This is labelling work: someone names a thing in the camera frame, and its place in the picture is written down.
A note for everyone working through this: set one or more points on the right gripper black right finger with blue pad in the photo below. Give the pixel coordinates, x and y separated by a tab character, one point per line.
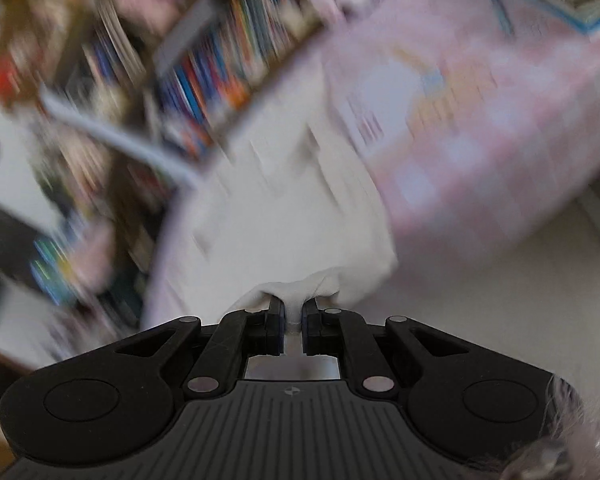
345	336

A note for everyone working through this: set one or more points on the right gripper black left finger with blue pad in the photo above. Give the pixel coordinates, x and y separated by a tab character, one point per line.
226	348

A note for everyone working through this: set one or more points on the cream t-shirt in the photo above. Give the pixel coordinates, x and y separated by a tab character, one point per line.
289	210

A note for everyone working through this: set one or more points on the pink checkered desk mat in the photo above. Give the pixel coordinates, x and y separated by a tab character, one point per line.
471	136

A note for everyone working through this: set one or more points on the wooden white bookshelf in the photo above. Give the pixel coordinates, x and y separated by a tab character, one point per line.
65	107

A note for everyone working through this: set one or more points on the row of colourful books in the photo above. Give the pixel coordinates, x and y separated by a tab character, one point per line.
179	71

